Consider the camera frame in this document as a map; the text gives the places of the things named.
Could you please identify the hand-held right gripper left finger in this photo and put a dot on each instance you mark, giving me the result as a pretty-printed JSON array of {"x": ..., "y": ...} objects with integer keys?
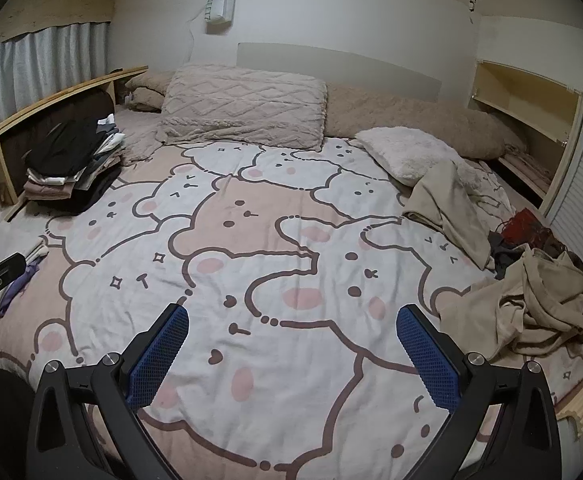
[{"x": 159, "y": 355}]

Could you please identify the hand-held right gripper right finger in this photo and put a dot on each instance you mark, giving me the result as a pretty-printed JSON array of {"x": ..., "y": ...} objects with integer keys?
[{"x": 429, "y": 360}]

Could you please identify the folded purple white clothes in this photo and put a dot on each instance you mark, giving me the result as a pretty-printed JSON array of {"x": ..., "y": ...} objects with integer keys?
[{"x": 19, "y": 280}]

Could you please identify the stack of folded clothes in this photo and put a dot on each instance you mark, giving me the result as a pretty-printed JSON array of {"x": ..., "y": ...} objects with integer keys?
[{"x": 71, "y": 160}]

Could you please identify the wooden bedside shelf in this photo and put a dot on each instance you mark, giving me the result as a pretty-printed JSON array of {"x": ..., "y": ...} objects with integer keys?
[{"x": 1, "y": 130}]

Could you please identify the dark grey cloth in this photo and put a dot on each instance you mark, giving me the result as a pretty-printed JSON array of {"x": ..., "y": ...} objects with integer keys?
[{"x": 506, "y": 257}]

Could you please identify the bear print bed sheet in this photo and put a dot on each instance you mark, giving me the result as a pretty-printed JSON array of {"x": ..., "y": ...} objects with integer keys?
[{"x": 281, "y": 270}]

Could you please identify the pink fleece blanket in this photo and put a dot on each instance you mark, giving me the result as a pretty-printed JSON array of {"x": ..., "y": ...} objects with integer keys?
[{"x": 139, "y": 132}]

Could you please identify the grey white curtain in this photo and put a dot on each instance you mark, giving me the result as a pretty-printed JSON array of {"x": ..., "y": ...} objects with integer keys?
[{"x": 46, "y": 65}]

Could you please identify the white fluffy cushion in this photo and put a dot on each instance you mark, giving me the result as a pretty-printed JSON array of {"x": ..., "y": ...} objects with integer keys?
[{"x": 406, "y": 152}]

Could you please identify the long beige fleece bolster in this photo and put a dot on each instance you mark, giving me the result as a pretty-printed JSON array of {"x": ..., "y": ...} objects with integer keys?
[{"x": 401, "y": 115}]

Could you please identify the worn curtain pelmet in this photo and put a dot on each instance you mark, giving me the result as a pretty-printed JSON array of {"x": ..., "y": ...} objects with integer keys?
[{"x": 46, "y": 10}]

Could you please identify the quilted cream pillow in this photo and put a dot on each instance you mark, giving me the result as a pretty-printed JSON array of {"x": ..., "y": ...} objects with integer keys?
[{"x": 241, "y": 105}]

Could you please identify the white headboard panel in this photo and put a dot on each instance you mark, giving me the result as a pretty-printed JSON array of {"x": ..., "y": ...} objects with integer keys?
[{"x": 341, "y": 62}]

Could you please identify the white hanging pouch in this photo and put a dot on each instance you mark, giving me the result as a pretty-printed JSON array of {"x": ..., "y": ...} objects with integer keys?
[{"x": 220, "y": 2}]

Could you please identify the wooden wall shelf niche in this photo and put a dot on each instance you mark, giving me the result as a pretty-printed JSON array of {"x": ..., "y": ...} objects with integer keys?
[{"x": 526, "y": 95}]

